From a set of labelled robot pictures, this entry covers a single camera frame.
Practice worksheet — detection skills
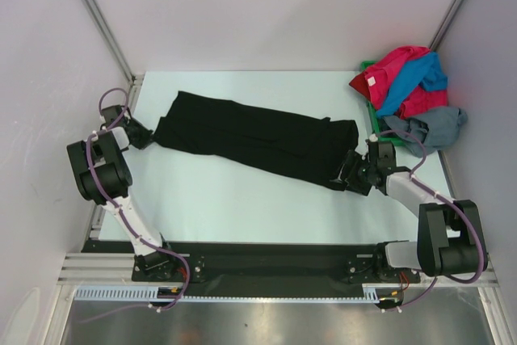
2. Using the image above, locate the aluminium frame rail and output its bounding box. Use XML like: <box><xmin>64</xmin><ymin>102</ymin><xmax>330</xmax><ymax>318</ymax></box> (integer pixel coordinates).
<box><xmin>58</xmin><ymin>253</ymin><xmax>499</xmax><ymax>288</ymax></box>

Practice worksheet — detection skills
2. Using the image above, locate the blue t shirt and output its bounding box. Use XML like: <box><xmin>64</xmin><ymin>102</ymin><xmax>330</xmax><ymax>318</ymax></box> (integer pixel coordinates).
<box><xmin>375</xmin><ymin>52</ymin><xmax>448</xmax><ymax>119</ymax></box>

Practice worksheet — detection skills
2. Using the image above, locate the pink t shirt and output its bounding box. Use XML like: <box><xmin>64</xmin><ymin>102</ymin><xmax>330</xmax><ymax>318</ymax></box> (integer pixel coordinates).
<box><xmin>348</xmin><ymin>45</ymin><xmax>449</xmax><ymax>120</ymax></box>

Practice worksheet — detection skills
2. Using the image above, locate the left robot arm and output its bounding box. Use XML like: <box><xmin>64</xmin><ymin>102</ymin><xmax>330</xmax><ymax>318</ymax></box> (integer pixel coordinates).
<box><xmin>66</xmin><ymin>105</ymin><xmax>179</xmax><ymax>280</ymax></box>

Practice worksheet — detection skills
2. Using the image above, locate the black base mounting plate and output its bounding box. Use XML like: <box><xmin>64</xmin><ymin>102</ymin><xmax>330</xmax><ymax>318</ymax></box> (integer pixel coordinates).
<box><xmin>82</xmin><ymin>239</ymin><xmax>433</xmax><ymax>300</ymax></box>

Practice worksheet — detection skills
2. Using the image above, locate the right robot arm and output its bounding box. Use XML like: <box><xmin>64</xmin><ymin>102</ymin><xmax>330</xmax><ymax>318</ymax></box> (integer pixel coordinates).
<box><xmin>338</xmin><ymin>140</ymin><xmax>488</xmax><ymax>284</ymax></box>

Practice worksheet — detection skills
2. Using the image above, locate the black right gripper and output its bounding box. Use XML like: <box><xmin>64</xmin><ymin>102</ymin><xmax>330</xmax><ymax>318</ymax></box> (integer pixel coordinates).
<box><xmin>330</xmin><ymin>149</ymin><xmax>377</xmax><ymax>196</ymax></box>

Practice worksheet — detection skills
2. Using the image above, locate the left aluminium corner post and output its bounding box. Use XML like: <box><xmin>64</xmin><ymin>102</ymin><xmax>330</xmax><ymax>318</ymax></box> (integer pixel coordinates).
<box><xmin>58</xmin><ymin>0</ymin><xmax>137</xmax><ymax>83</ymax></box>

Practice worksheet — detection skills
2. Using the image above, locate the green plastic bin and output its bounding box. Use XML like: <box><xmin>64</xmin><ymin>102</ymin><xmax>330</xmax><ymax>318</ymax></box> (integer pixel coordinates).
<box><xmin>360</xmin><ymin>61</ymin><xmax>404</xmax><ymax>147</ymax></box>

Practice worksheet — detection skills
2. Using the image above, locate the white slotted cable duct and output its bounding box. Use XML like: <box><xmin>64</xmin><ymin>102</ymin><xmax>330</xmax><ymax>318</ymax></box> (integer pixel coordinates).
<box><xmin>74</xmin><ymin>285</ymin><xmax>401</xmax><ymax>304</ymax></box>

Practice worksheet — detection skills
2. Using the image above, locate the aluminium corner post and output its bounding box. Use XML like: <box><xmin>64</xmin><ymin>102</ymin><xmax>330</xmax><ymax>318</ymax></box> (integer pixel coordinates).
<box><xmin>428</xmin><ymin>0</ymin><xmax>492</xmax><ymax>53</ymax></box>
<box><xmin>58</xmin><ymin>0</ymin><xmax>137</xmax><ymax>83</ymax></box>

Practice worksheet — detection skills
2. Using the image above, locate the grey t shirt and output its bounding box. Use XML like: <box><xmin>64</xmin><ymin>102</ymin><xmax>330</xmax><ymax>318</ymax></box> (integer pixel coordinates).
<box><xmin>380</xmin><ymin>106</ymin><xmax>468</xmax><ymax>157</ymax></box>

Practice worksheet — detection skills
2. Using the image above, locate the black t shirt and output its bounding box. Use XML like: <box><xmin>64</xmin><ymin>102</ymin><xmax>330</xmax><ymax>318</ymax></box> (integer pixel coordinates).
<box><xmin>153</xmin><ymin>91</ymin><xmax>359</xmax><ymax>191</ymax></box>

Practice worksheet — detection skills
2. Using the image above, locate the right aluminium corner post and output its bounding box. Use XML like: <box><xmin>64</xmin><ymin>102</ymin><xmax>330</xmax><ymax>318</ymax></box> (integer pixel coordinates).
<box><xmin>428</xmin><ymin>0</ymin><xmax>492</xmax><ymax>53</ymax></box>

